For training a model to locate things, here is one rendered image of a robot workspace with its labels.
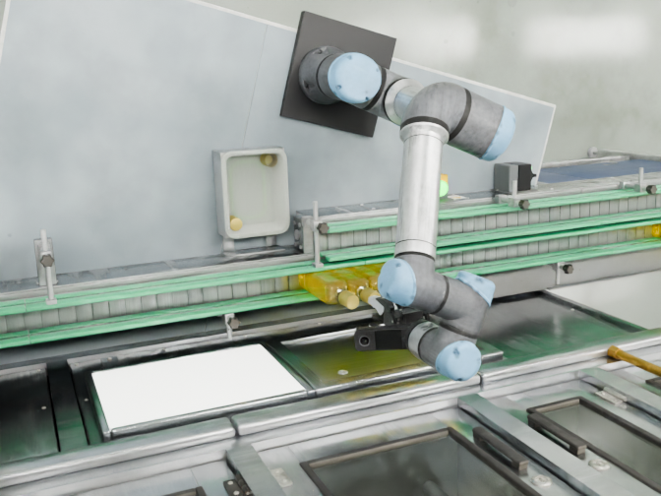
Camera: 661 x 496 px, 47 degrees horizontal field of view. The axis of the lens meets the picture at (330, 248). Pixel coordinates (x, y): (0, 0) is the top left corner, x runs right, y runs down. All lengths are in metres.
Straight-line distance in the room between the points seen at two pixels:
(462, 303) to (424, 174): 0.25
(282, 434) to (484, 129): 0.72
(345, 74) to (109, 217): 0.69
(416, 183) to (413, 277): 0.19
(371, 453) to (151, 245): 0.86
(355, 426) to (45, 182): 0.95
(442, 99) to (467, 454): 0.67
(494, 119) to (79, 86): 0.99
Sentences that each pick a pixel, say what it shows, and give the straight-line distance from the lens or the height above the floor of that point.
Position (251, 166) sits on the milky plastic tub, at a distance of 2.04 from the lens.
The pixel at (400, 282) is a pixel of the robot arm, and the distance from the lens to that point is 1.32.
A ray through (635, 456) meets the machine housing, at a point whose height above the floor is 1.75.
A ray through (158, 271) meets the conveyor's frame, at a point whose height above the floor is 0.86.
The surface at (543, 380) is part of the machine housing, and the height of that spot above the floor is 1.43.
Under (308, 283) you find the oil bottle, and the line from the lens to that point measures 1.95.
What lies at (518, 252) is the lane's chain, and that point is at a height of 0.88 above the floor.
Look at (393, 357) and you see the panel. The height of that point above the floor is 1.22.
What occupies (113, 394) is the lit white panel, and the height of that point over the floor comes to 1.14.
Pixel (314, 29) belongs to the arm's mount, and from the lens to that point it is 2.08.
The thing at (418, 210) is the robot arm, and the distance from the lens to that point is 1.40.
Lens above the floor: 2.71
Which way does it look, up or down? 64 degrees down
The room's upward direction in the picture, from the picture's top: 116 degrees clockwise
